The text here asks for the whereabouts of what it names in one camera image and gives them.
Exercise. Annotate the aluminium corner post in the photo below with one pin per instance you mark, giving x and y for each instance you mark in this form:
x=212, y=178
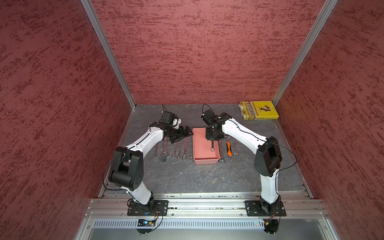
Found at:
x=96, y=24
x=316, y=28

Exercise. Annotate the controller board with wires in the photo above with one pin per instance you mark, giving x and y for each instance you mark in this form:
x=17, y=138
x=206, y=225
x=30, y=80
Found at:
x=145, y=227
x=271, y=225

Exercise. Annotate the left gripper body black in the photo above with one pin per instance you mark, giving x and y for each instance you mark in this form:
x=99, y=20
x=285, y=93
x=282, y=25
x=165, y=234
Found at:
x=176, y=133

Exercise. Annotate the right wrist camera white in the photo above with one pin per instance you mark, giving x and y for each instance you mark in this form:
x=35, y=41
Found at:
x=214, y=121

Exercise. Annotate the yellow cardboard box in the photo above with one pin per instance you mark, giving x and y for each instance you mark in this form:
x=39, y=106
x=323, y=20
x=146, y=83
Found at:
x=258, y=110

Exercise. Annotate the pink plastic storage box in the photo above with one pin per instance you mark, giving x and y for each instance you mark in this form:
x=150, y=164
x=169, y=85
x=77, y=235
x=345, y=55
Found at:
x=204, y=153

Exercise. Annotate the left aluminium corner post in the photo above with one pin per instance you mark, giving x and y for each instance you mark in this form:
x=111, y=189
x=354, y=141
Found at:
x=96, y=24

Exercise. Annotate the aluminium front rail frame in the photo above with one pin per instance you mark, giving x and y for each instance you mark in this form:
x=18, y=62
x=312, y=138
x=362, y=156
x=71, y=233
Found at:
x=224, y=211

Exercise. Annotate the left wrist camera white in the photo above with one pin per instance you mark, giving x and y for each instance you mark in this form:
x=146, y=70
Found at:
x=170, y=119

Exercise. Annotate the small end wrench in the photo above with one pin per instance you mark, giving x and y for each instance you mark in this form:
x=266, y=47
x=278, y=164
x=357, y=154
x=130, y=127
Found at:
x=180, y=150

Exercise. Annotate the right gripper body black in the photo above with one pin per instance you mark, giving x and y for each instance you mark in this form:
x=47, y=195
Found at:
x=212, y=134

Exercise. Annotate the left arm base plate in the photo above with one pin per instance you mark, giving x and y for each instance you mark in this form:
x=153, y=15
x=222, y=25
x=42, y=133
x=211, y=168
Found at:
x=153, y=208

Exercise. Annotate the long silver combination wrench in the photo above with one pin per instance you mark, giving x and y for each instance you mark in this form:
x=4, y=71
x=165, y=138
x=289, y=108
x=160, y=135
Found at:
x=222, y=158

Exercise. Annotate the small combination wrench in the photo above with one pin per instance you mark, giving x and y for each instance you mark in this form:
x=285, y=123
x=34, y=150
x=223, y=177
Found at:
x=156, y=150

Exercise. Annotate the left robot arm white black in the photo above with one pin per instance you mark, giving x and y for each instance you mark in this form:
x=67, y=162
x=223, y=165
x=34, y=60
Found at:
x=127, y=165

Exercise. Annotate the left controller board with wires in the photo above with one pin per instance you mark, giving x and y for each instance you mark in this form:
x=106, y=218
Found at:
x=145, y=227

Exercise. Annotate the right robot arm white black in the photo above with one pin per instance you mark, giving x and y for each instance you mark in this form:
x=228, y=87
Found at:
x=268, y=156

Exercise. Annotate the right controller board with wires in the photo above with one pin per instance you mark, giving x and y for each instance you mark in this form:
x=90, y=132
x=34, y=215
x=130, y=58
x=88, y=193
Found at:
x=271, y=225

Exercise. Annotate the silver combination wrench 13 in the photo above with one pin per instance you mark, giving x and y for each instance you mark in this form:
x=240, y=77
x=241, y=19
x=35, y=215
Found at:
x=175, y=150

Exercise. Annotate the right aluminium corner post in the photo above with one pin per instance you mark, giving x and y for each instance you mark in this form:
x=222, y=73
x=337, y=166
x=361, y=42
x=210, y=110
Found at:
x=316, y=28

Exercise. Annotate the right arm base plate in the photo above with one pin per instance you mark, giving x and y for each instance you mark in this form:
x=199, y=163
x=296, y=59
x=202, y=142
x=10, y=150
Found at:
x=264, y=209

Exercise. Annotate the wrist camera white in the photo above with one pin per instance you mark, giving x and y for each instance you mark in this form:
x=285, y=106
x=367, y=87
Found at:
x=170, y=119
x=214, y=121

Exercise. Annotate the orange handled adjustable wrench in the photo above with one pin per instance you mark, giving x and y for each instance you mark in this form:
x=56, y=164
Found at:
x=229, y=149

